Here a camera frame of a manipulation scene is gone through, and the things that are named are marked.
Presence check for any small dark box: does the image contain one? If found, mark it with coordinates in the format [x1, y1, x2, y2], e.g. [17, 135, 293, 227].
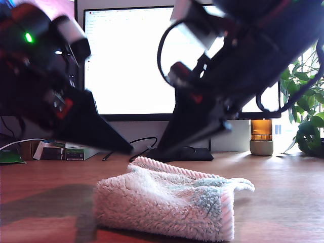
[42, 147, 64, 161]

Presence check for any pink green fluffy tea towel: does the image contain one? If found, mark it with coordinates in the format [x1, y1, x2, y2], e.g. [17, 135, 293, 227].
[93, 156, 256, 241]

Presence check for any amber lamp with pale base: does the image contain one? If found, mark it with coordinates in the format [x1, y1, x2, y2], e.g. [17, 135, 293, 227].
[249, 118, 274, 156]

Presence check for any white cable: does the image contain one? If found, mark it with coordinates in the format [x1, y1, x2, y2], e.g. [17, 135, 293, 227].
[0, 138, 48, 152]

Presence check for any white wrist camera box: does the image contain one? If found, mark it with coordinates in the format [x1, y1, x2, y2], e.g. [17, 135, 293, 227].
[52, 15, 92, 64]
[170, 0, 226, 52]

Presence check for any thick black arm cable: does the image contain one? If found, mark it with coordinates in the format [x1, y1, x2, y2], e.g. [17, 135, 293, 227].
[255, 37, 324, 114]

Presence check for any green leafy houseplant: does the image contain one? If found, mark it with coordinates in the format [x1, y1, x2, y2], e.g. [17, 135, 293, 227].
[278, 43, 324, 156]

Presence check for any thin black cable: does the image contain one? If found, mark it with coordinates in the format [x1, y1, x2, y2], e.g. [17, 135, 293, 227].
[0, 116, 22, 142]

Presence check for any large black computer monitor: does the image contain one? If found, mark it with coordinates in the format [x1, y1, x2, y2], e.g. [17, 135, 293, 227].
[82, 2, 282, 163]

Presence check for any green plastic bag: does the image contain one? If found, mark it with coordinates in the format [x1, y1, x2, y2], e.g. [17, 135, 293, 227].
[0, 149, 27, 165]

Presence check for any black usb cable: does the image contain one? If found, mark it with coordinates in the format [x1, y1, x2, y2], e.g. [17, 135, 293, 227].
[102, 137, 158, 164]

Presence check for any brown cardboard box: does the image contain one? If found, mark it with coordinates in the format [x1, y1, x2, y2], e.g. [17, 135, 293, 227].
[20, 140, 41, 161]

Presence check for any small white box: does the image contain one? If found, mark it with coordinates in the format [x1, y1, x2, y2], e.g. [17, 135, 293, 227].
[32, 140, 55, 161]

